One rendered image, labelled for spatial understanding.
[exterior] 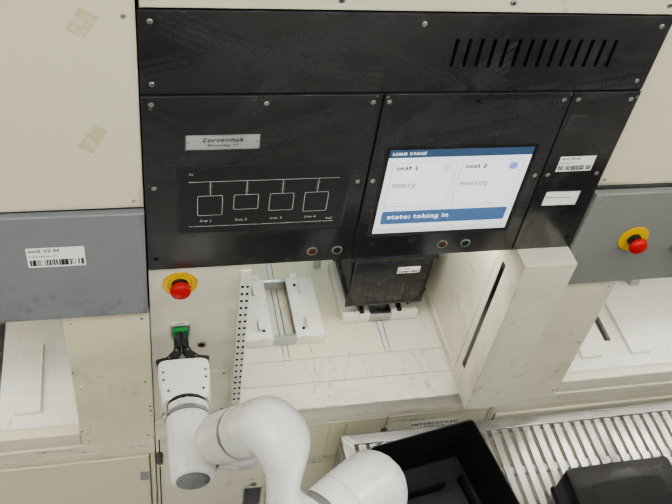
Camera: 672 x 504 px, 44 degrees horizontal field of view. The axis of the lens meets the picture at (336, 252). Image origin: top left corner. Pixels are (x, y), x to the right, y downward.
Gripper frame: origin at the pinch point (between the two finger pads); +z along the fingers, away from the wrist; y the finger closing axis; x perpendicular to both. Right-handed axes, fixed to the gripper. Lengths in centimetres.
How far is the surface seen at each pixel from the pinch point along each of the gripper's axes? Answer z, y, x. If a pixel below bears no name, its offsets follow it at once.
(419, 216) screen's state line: 2, 46, 31
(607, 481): -26, 100, -34
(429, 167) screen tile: 3, 45, 44
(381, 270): 28, 52, -12
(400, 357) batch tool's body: 15, 58, -33
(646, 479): -26, 110, -34
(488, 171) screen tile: 3, 57, 42
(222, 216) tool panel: 2.5, 7.6, 33.5
